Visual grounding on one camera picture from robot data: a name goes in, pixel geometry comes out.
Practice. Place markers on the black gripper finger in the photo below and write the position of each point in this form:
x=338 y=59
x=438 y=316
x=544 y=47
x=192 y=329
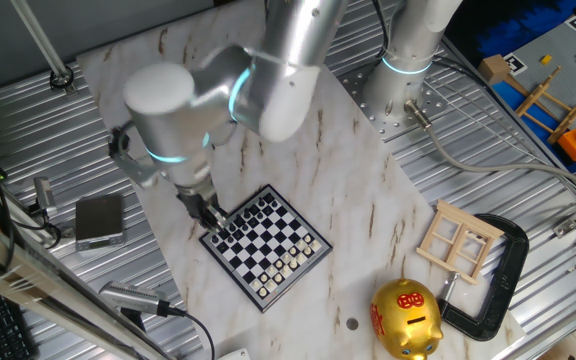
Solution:
x=213 y=225
x=219 y=216

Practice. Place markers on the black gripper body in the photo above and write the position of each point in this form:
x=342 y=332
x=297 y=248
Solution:
x=197 y=202

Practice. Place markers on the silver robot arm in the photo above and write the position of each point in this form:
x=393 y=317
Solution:
x=178 y=125

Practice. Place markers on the folding black white chessboard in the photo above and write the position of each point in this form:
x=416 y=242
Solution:
x=266 y=248

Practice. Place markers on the black chess bishop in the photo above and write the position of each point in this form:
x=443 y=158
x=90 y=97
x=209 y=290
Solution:
x=230 y=226
x=253 y=208

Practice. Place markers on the black chess queen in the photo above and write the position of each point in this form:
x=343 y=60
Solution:
x=237 y=220

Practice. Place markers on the black chess pawn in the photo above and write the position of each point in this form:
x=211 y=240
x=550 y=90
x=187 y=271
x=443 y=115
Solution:
x=244 y=228
x=222 y=246
x=259 y=215
x=229 y=240
x=275 y=203

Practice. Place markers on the black chess king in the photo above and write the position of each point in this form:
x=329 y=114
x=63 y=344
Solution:
x=245 y=214

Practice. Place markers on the white chess pawn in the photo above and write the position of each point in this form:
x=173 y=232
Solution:
x=271 y=272
x=287 y=258
x=294 y=251
x=279 y=265
x=256 y=286
x=264 y=279
x=309 y=237
x=302 y=244

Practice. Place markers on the white chess knight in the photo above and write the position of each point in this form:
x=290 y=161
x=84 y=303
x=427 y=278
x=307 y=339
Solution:
x=271 y=286
x=309 y=251

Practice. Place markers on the white chess bishop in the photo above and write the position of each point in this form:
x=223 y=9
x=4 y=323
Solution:
x=278 y=279
x=301 y=258

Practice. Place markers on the white chess rook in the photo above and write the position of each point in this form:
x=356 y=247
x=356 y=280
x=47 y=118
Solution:
x=263 y=294
x=316 y=244

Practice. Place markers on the white chess queen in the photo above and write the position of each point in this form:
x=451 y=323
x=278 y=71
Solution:
x=286 y=272

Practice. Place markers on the white chess king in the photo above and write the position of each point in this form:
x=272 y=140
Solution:
x=294 y=265

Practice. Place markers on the silver digital pocket scale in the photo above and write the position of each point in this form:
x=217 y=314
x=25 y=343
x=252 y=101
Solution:
x=99 y=217

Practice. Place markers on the white marble board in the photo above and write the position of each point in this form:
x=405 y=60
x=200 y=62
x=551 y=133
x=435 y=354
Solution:
x=343 y=175

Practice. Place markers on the small grey disc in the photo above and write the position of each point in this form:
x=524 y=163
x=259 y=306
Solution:
x=352 y=323

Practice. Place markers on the gold piggy bank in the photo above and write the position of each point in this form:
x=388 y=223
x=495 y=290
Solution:
x=408 y=320

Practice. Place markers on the black C-clamp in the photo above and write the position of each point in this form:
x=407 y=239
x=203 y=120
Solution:
x=513 y=260

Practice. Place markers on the wooden cube block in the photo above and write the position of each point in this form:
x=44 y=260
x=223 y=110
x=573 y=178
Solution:
x=493 y=70

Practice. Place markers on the blue base board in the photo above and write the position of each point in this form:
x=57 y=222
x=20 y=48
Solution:
x=538 y=132

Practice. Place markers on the small wooden easel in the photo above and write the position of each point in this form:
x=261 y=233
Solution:
x=557 y=134

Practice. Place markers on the blue corrugated foam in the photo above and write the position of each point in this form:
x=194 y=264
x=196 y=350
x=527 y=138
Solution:
x=518 y=30

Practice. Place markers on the yellow toy brick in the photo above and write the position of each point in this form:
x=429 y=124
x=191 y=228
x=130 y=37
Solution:
x=546 y=59

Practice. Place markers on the grey studded baseplate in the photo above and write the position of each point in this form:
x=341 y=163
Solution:
x=558 y=55

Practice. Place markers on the grey camera bracket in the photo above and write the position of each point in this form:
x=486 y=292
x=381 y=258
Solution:
x=138 y=172

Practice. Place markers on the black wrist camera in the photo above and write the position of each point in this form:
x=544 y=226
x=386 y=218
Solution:
x=118 y=142

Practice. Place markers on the small silver camera on mount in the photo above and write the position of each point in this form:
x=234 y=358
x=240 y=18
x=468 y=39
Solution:
x=45 y=195

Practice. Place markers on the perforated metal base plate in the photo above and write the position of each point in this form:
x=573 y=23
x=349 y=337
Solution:
x=355 y=95

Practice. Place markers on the aluminium frame bar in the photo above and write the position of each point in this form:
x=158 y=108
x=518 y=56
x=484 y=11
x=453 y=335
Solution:
x=28 y=280

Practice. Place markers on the small wooden window frame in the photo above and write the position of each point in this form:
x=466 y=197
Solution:
x=470 y=221

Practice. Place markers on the silver corner bracket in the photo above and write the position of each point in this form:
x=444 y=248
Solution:
x=565 y=227

